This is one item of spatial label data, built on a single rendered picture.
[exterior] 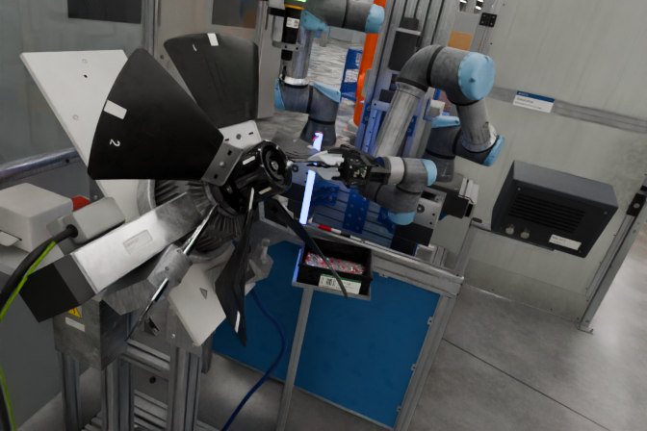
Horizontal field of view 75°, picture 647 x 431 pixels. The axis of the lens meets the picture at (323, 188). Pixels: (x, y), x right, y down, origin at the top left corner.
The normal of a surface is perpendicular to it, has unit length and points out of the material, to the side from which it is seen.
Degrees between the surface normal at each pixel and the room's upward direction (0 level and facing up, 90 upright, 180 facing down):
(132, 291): 102
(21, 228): 90
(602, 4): 91
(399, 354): 90
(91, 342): 90
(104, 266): 50
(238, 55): 44
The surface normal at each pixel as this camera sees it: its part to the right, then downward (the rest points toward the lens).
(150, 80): 0.77, 0.07
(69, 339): -0.33, 0.32
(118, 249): 0.83, -0.36
